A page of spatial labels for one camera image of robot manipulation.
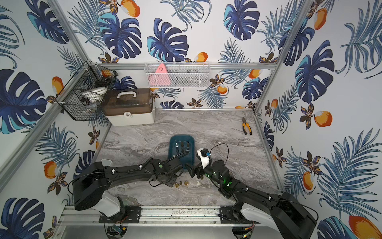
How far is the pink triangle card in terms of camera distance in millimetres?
900

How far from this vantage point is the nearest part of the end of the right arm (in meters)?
0.62

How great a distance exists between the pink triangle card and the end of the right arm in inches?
20.2
